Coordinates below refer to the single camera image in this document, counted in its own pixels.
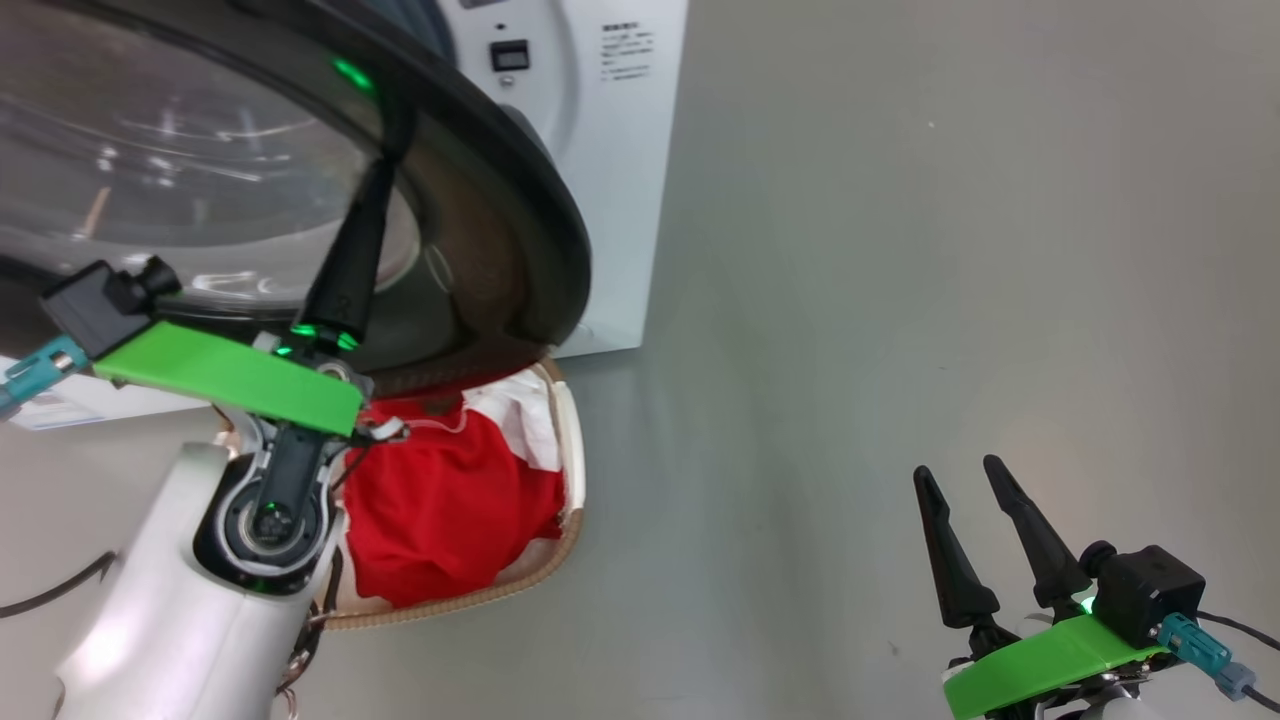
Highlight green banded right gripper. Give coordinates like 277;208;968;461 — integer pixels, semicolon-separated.
913;455;1166;720

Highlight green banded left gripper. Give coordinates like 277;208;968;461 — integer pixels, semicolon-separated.
95;160;396;471

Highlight black round glass washer door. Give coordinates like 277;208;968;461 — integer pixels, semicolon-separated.
0;0;593;396

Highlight red garment with white trim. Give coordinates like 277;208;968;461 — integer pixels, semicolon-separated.
345;398;567;611

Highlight grey rubber door gasket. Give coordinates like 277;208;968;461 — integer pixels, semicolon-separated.
392;0;459;63

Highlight white front-load washing machine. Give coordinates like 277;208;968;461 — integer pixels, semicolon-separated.
0;0;689;431

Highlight cream perforated laundry basket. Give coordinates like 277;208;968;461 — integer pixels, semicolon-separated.
215;358;587;629

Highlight printed text instruction sticker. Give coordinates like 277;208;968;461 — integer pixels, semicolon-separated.
600;22;653;83

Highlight teal connector right camera cable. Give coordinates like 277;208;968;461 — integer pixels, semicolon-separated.
1155;610;1280;716

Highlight teal connector camera cable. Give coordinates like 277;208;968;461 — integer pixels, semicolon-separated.
1155;610;1280;716
0;335;91;416

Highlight teal connector left camera cable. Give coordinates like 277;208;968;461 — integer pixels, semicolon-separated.
0;335;91;416

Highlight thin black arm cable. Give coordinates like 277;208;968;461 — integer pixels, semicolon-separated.
0;550;117;621

